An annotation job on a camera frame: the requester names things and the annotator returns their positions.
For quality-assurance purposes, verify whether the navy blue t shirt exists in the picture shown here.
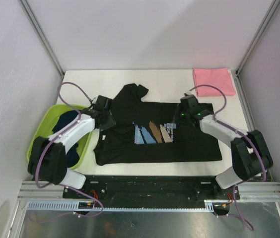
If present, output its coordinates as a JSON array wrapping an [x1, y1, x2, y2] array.
[[52, 111, 80, 168]]

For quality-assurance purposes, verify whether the green plastic bin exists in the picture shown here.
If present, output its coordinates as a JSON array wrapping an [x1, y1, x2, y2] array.
[[26, 104, 92, 170]]

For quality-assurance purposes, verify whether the black printed t shirt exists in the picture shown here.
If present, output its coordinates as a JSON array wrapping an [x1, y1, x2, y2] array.
[[94, 84, 222, 166]]

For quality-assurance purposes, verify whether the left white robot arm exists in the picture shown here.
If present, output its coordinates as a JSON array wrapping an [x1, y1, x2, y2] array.
[[27, 95, 116, 198]]

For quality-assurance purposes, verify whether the folded pink t shirt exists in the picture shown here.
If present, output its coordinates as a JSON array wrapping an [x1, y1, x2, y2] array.
[[193, 68, 236, 97]]

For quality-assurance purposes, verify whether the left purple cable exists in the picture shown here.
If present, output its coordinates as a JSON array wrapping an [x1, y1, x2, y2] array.
[[28, 81, 105, 224]]

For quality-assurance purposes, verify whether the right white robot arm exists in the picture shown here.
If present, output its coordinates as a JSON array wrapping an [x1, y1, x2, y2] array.
[[174, 95, 273, 199]]

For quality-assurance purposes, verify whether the grey slotted cable duct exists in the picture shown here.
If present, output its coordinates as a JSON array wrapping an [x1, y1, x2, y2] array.
[[26, 201, 214, 212]]

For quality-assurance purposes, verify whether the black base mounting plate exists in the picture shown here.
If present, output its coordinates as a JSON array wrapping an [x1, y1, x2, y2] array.
[[63, 175, 240, 208]]

